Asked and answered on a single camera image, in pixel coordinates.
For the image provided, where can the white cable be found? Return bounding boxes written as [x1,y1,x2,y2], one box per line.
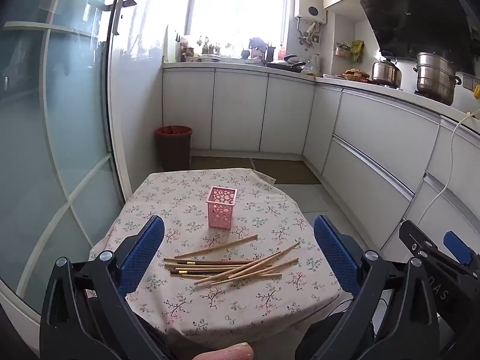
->
[416,110,480,226]

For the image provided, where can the wall rack with yellow bags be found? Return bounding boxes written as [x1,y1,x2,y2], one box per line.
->
[335,40,365,62]

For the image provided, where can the black door handle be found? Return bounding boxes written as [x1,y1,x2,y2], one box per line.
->
[112,0,137,36]

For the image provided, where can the steel steamer pot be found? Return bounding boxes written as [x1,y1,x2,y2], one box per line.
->
[413,52,462,106]

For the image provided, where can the person's left hand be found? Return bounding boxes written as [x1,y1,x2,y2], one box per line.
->
[195,342,254,360]

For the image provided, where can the pink perforated utensil holder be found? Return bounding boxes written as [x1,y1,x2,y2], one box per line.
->
[205,186,238,229]

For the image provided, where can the plate of food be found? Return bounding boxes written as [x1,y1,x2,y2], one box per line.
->
[343,68,372,82]

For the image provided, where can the frosted glass sliding door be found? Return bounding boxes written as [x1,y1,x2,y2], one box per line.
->
[0,0,130,323]

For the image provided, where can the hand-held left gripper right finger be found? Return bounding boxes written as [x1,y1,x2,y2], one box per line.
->
[296,215,441,360]

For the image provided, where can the white kitchen base cabinets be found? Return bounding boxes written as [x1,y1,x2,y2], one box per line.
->
[162,68,480,271]

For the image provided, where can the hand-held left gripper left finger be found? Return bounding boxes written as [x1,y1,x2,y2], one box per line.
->
[39,215,169,360]

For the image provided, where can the pile of wooden chopsticks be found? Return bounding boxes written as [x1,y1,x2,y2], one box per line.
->
[163,234,301,286]

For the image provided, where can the brown floor mat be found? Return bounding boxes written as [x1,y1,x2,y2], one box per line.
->
[250,158,322,185]
[189,156,252,171]

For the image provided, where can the black frying pan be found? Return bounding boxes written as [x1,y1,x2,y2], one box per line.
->
[266,55,306,74]

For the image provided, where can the row of small jars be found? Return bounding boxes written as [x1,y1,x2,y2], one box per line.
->
[180,35,286,62]

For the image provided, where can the kitchen window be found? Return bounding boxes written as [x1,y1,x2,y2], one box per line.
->
[187,0,291,59]

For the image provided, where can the brown trash bin red bag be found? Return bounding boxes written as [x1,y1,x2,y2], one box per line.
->
[155,125,193,171]

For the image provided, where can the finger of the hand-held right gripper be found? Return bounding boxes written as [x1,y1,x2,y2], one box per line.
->
[443,231,474,265]
[398,220,480,286]

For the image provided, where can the floral tablecloth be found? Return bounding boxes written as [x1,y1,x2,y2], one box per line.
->
[88,167,347,340]

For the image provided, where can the steel pot with lid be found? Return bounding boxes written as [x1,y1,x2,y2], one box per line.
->
[371,57,403,88]

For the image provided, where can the black range hood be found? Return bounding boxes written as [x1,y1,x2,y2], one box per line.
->
[352,0,475,76]

